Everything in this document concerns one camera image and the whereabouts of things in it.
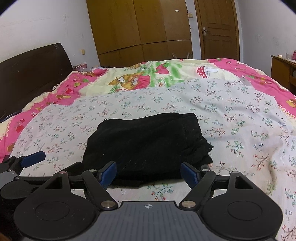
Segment black pants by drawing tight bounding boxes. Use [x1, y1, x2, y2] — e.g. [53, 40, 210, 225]
[82, 113, 213, 187]

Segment white floral bed sheet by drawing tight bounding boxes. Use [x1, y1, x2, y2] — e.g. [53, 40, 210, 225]
[12, 78, 295, 240]

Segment dark wooden headboard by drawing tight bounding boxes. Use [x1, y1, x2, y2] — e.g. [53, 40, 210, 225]
[1, 43, 73, 121]

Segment pink cartoon strawberry quilt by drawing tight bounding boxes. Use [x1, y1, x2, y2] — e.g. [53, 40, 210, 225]
[1, 58, 295, 159]

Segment wooden side desk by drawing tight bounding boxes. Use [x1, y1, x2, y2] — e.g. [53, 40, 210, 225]
[271, 55, 296, 94]

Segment brown wooden wardrobe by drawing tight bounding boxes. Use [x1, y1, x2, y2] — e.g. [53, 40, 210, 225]
[86, 0, 193, 67]

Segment pink clothes pile on desk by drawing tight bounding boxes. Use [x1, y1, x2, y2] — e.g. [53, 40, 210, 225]
[292, 50, 296, 60]

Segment brown wooden door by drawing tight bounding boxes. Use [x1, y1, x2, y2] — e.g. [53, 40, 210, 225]
[194, 0, 240, 60]

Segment silver door handle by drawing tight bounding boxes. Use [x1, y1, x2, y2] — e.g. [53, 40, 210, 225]
[203, 27, 210, 36]

